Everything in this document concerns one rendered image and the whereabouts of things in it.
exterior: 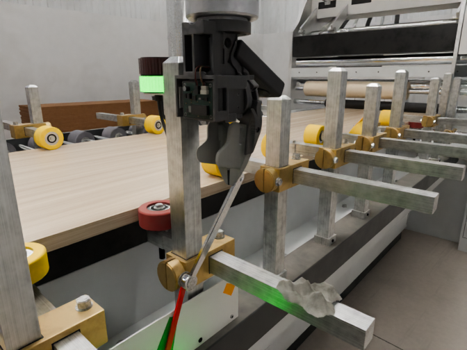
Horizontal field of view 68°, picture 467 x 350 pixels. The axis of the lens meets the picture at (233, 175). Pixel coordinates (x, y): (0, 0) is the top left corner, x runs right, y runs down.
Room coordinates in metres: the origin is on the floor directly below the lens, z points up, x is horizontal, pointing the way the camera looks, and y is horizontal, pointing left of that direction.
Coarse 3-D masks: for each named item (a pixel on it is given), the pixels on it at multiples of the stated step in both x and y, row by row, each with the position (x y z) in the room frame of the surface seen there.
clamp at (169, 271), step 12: (204, 240) 0.55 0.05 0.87; (216, 240) 0.55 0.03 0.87; (228, 240) 0.55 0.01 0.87; (168, 252) 0.51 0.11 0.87; (216, 252) 0.53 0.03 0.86; (228, 252) 0.55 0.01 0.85; (168, 264) 0.48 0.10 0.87; (180, 264) 0.48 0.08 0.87; (192, 264) 0.49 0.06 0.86; (204, 264) 0.51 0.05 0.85; (168, 276) 0.48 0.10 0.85; (204, 276) 0.51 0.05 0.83; (168, 288) 0.48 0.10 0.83
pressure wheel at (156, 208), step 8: (160, 200) 0.66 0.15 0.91; (168, 200) 0.66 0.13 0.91; (144, 208) 0.61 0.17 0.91; (152, 208) 0.62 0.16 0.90; (160, 208) 0.62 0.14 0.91; (168, 208) 0.62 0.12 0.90; (144, 216) 0.59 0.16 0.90; (152, 216) 0.59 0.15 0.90; (160, 216) 0.59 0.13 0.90; (168, 216) 0.59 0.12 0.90; (144, 224) 0.59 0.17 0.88; (152, 224) 0.59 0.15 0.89; (160, 224) 0.59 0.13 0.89; (168, 224) 0.59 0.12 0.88; (160, 248) 0.62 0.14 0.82; (160, 256) 0.62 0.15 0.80
